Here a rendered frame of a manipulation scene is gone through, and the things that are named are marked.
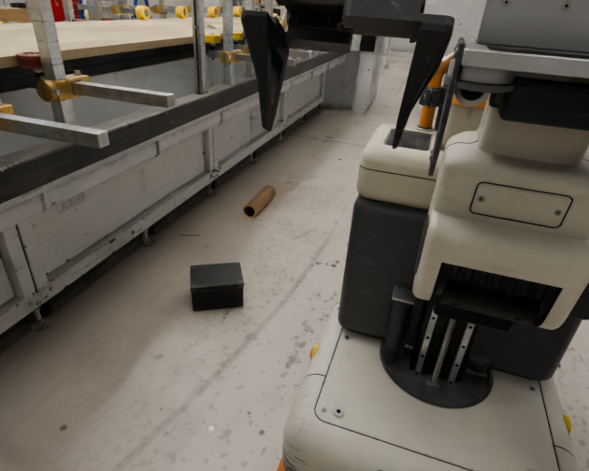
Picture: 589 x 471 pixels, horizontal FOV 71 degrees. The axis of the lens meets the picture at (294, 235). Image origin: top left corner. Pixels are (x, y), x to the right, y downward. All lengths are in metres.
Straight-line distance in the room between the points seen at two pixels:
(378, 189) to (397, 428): 0.52
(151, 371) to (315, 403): 0.65
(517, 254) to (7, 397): 1.41
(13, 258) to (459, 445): 1.35
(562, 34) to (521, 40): 0.04
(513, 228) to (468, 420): 0.54
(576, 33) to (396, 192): 0.47
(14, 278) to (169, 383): 0.60
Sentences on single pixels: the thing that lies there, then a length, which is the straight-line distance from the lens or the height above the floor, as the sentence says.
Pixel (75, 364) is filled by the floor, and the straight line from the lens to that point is 1.58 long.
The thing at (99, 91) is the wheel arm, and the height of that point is 0.84.
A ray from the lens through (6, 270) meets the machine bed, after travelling 1.62.
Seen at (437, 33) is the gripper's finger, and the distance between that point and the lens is 0.30.
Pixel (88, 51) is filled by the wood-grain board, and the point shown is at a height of 0.89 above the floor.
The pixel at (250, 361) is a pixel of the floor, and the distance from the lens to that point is 1.47.
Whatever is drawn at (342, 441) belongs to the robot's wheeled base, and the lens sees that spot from 0.97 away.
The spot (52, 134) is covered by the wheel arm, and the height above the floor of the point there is 0.80.
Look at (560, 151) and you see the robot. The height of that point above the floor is 0.92.
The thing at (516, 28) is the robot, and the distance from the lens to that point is 0.58.
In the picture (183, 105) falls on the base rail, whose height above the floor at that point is 0.70.
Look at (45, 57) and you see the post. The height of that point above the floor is 0.91.
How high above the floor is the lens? 1.08
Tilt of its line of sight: 30 degrees down
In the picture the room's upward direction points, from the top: 4 degrees clockwise
